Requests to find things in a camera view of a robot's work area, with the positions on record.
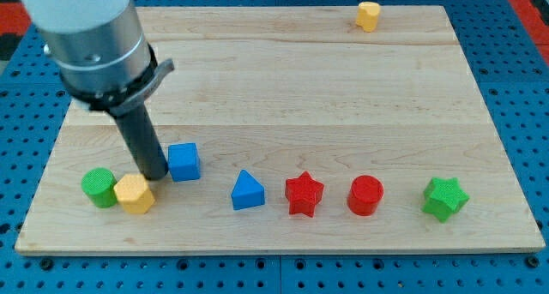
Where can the yellow hexagon block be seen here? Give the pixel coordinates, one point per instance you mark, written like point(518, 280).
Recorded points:
point(134, 194)

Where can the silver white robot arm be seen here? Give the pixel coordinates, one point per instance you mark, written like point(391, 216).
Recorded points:
point(104, 58)

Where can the wooden board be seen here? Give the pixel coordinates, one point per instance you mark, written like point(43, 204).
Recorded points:
point(282, 90)

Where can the blue triangle block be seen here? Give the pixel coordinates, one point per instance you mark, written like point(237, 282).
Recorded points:
point(247, 192)

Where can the red star block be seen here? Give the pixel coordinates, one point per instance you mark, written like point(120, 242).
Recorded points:
point(303, 194)

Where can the blue cube block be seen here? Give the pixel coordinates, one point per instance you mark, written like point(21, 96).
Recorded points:
point(184, 162)

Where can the red cylinder block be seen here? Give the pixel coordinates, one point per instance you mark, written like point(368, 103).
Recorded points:
point(365, 194)

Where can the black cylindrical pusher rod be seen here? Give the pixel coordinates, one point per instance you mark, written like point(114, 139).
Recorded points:
point(140, 138)

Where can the yellow heart block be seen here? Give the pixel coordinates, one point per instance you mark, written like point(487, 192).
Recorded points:
point(367, 16)

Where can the green star block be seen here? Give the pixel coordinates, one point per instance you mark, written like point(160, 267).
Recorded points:
point(444, 197)

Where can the green cylinder block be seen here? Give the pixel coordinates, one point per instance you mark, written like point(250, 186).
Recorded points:
point(98, 185)

